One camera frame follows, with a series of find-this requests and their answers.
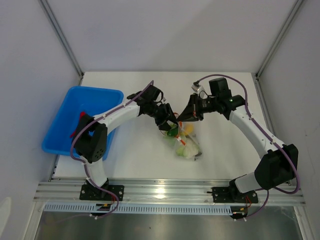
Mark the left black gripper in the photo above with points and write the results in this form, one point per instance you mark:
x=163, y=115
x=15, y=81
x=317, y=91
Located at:
x=167, y=114

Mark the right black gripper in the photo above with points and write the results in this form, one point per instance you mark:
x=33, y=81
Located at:
x=192, y=112

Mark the green cucumber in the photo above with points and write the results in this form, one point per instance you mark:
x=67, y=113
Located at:
x=174, y=132

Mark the yellow mango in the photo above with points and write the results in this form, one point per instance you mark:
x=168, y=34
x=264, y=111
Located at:
x=188, y=129

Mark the clear zip top bag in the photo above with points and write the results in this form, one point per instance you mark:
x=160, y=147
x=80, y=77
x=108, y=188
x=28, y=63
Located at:
x=183, y=137

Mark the white green cauliflower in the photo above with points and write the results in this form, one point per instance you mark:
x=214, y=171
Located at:
x=189, y=150

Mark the red chili pepper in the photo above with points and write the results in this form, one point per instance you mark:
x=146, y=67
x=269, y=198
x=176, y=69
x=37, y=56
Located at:
x=83, y=113

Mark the green lettuce piece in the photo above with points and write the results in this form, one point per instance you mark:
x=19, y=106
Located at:
x=168, y=139

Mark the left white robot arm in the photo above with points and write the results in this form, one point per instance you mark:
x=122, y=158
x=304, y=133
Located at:
x=89, y=142

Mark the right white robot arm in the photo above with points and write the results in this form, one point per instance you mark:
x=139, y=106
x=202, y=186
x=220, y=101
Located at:
x=278, y=164

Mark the blue plastic bin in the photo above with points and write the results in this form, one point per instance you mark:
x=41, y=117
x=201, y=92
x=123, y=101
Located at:
x=79, y=99

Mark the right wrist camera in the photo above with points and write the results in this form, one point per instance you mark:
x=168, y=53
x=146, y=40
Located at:
x=199, y=90

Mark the aluminium mounting rail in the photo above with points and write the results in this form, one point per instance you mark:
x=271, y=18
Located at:
x=157, y=191

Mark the right aluminium frame post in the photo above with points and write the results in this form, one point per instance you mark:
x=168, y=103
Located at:
x=280, y=36

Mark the aluminium frame post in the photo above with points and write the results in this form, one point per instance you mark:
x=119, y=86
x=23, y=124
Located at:
x=280, y=36
x=55, y=25

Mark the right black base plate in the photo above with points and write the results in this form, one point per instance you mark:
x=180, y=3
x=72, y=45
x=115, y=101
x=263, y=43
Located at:
x=232, y=195

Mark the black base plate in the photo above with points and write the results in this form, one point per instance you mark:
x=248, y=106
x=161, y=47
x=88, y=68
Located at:
x=232, y=195
x=90, y=193

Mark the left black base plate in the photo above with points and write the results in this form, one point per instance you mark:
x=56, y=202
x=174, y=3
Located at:
x=90, y=193

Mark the white slotted cable duct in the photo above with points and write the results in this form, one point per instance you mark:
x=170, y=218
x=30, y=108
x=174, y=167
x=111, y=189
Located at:
x=129, y=208

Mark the left aluminium frame post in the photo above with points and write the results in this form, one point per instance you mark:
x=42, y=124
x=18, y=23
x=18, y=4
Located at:
x=55, y=25

